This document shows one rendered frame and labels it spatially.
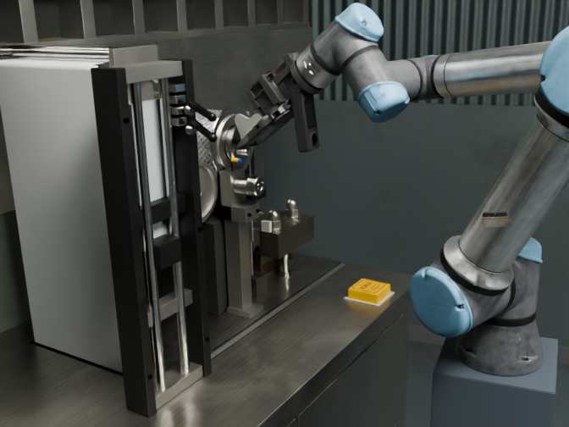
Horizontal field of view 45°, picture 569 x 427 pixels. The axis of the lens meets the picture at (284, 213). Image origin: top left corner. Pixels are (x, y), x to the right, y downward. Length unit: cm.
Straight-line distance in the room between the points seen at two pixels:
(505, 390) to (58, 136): 86
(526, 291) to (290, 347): 44
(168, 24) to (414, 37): 140
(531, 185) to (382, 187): 212
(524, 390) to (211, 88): 110
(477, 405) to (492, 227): 37
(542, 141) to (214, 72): 111
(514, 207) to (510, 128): 194
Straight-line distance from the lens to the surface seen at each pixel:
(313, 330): 137
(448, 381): 125
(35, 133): 124
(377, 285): 151
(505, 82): 114
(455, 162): 298
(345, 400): 144
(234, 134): 136
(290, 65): 126
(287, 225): 157
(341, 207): 315
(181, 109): 107
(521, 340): 125
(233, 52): 194
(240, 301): 143
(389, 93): 114
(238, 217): 136
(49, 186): 125
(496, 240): 103
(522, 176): 98
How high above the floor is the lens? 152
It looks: 17 degrees down
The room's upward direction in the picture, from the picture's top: 1 degrees counter-clockwise
